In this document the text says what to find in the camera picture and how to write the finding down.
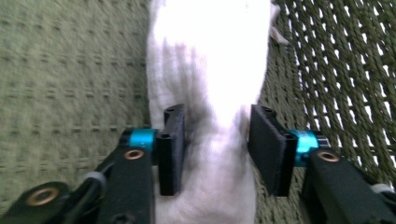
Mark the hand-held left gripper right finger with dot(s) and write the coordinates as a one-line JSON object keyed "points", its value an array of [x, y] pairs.
{"points": [[267, 149]]}

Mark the green woven basket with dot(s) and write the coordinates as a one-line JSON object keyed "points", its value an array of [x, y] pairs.
{"points": [[62, 77]]}

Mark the cream printed cloth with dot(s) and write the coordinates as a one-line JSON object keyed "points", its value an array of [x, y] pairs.
{"points": [[211, 62]]}

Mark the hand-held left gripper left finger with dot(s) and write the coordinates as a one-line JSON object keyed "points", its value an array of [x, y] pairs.
{"points": [[172, 155]]}

